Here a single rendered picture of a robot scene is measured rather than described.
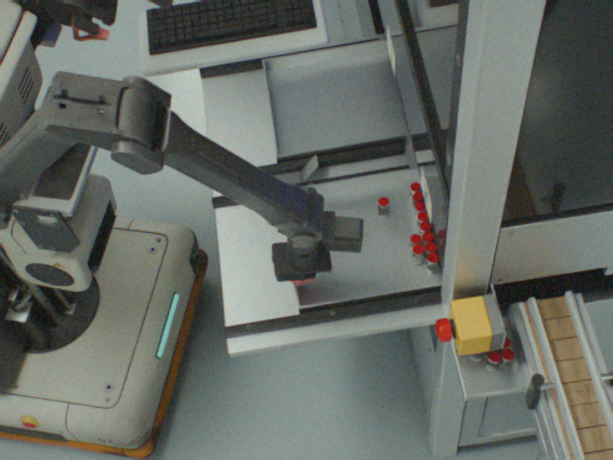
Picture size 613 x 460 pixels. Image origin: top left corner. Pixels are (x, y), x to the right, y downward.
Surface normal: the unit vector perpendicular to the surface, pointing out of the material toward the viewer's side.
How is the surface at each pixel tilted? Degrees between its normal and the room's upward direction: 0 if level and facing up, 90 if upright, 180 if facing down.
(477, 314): 0
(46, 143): 97
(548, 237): 90
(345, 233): 16
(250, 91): 0
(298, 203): 61
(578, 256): 90
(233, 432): 0
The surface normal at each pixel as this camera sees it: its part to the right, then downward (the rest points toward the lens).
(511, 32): 0.14, 0.85
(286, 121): -0.09, -0.51
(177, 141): 0.81, -0.17
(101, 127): 0.22, -0.34
